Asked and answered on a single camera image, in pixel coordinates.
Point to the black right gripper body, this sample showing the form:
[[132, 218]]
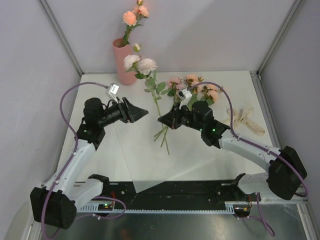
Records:
[[183, 117]]

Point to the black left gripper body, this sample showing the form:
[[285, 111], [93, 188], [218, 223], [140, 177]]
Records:
[[117, 112]]

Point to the peach rose stem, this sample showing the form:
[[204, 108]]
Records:
[[132, 20], [189, 81], [210, 94]]

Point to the white wrapping paper sheet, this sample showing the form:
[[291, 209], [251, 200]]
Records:
[[177, 155]]

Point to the pale pink rose stem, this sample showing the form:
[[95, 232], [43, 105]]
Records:
[[145, 69]]

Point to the cream printed ribbon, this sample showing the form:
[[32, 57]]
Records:
[[242, 117]]

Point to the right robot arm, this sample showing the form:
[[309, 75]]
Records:
[[283, 170]]

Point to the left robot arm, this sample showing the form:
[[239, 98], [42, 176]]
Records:
[[58, 201]]

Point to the pink cylindrical vase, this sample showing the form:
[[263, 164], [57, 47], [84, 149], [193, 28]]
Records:
[[120, 52]]

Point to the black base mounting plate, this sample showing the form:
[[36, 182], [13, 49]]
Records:
[[211, 194]]

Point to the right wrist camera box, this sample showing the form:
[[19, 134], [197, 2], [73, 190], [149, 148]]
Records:
[[185, 95]]

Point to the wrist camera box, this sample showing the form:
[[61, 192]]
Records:
[[185, 95], [111, 91]]

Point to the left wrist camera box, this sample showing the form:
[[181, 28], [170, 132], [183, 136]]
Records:
[[111, 91]]

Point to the white slotted cable duct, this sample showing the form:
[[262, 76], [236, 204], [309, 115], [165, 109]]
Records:
[[99, 208]]

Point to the left aluminium frame post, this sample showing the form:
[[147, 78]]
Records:
[[48, 13]]

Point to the aluminium frame post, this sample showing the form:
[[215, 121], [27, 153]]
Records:
[[280, 34], [48, 13]]

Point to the right aluminium frame post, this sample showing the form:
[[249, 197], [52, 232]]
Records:
[[280, 34]]

